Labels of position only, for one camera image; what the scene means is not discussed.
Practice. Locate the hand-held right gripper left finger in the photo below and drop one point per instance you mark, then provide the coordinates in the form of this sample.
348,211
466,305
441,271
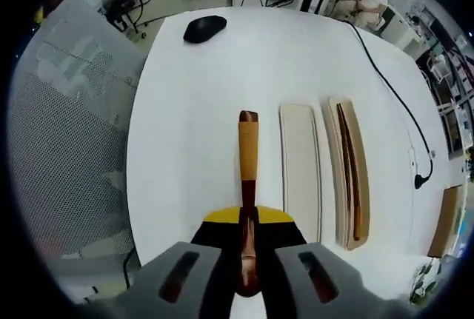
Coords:
215,256

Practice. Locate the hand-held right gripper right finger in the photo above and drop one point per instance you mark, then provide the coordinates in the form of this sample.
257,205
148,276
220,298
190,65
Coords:
281,256

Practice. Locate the beige cutlery case lid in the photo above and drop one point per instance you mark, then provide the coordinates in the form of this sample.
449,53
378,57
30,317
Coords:
300,167

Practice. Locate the dark wooden chopstick utensil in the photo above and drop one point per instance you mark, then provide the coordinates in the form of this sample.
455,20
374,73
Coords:
356,185
347,171

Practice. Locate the brown wooden spoon utensil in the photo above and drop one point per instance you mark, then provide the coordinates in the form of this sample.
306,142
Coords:
249,148

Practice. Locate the beige cutlery case base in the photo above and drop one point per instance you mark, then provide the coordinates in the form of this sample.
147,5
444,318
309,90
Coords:
364,171

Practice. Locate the green potted plant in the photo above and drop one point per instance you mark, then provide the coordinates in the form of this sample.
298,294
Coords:
424,282

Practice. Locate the white table socket panel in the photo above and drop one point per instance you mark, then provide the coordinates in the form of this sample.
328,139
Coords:
413,158

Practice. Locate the brown cardboard box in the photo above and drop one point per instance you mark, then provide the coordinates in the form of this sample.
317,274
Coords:
446,223

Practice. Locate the grey mesh office chair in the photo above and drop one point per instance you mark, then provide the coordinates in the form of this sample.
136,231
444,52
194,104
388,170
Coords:
70,137

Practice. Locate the black computer mouse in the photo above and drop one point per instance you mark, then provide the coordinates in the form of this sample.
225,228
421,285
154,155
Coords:
205,29

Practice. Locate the black background office chair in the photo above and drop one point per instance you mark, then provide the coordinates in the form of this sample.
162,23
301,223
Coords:
122,0

